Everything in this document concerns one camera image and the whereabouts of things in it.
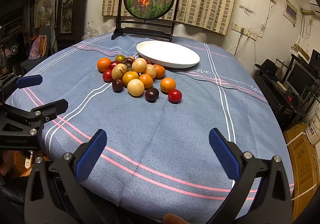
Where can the black speaker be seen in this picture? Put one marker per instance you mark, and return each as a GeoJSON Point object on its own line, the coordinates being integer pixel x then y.
{"type": "Point", "coordinates": [315, 57]}

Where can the black framed goldfish screen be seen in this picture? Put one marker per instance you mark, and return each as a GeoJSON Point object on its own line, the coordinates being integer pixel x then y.
{"type": "Point", "coordinates": [150, 1]}

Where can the black hat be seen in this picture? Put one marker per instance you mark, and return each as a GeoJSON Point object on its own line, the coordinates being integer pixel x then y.
{"type": "Point", "coordinates": [268, 66]}

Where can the black computer desk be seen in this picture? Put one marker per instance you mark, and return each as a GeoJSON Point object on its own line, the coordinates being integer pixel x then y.
{"type": "Point", "coordinates": [277, 93]}

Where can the computer monitor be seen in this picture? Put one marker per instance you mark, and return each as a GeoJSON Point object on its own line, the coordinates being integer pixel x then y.
{"type": "Point", "coordinates": [300, 77]}

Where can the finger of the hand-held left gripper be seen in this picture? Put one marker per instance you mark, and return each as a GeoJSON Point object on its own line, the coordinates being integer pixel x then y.
{"type": "Point", "coordinates": [50, 108]}
{"type": "Point", "coordinates": [27, 81]}

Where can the red plum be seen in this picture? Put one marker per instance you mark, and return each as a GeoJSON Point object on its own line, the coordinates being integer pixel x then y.
{"type": "Point", "coordinates": [113, 64]}
{"type": "Point", "coordinates": [148, 62]}
{"type": "Point", "coordinates": [107, 76]}
{"type": "Point", "coordinates": [175, 96]}

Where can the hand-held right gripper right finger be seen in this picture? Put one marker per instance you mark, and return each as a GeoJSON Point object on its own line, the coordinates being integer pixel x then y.
{"type": "Point", "coordinates": [223, 153]}

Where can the pink striped bag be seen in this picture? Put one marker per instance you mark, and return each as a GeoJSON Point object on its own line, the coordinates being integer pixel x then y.
{"type": "Point", "coordinates": [37, 47]}

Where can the person's right hand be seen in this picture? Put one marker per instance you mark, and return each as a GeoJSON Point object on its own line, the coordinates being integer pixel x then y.
{"type": "Point", "coordinates": [175, 219]}

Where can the dark wood framed painting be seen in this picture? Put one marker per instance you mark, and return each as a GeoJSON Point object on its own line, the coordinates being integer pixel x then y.
{"type": "Point", "coordinates": [67, 6]}

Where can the dark purple plum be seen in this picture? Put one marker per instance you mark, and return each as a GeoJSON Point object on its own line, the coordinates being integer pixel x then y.
{"type": "Point", "coordinates": [151, 94]}

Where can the white wall socket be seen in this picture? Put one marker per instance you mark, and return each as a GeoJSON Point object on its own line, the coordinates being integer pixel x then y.
{"type": "Point", "coordinates": [253, 36]}
{"type": "Point", "coordinates": [246, 31]}
{"type": "Point", "coordinates": [235, 26]}

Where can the green yellow tomato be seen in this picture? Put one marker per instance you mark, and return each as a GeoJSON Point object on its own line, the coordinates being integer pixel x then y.
{"type": "Point", "coordinates": [120, 58]}

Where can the yellow orange tomato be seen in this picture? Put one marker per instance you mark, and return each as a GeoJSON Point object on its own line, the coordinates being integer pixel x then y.
{"type": "Point", "coordinates": [130, 77]}

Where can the orange mandarin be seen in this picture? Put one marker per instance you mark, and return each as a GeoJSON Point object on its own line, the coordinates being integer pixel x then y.
{"type": "Point", "coordinates": [104, 64]}
{"type": "Point", "coordinates": [168, 85]}
{"type": "Point", "coordinates": [160, 71]}
{"type": "Point", "coordinates": [146, 80]}

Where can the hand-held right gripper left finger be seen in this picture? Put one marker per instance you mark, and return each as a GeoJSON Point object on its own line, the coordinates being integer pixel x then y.
{"type": "Point", "coordinates": [91, 153]}

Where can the framed wall notice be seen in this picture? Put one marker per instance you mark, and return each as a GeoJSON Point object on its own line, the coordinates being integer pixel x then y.
{"type": "Point", "coordinates": [290, 11]}

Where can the cardboard piece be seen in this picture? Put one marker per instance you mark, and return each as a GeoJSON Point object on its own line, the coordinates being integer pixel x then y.
{"type": "Point", "coordinates": [300, 51]}

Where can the white oval plate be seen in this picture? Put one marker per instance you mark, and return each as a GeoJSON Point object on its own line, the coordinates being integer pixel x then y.
{"type": "Point", "coordinates": [167, 53]}

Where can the white power strip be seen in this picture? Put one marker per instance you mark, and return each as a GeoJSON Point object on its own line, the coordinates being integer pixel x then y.
{"type": "Point", "coordinates": [27, 161]}

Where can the brown cardboard box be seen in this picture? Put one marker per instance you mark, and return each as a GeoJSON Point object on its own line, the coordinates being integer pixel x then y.
{"type": "Point", "coordinates": [302, 164]}

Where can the white standing fan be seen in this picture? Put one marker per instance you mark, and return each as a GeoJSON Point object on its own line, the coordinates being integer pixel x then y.
{"type": "Point", "coordinates": [44, 9]}

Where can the blue striped tablecloth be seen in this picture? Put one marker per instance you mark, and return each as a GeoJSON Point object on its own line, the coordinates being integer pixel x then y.
{"type": "Point", "coordinates": [162, 126]}

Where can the beige round fruit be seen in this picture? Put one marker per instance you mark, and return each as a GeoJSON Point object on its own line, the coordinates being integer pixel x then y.
{"type": "Point", "coordinates": [139, 65]}
{"type": "Point", "coordinates": [135, 87]}
{"type": "Point", "coordinates": [150, 71]}

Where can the white plastic bucket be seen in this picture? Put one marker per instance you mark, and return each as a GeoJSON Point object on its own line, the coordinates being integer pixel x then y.
{"type": "Point", "coordinates": [313, 130]}

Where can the spotted beige passion fruit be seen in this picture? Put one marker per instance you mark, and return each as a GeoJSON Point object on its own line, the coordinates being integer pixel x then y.
{"type": "Point", "coordinates": [119, 71]}

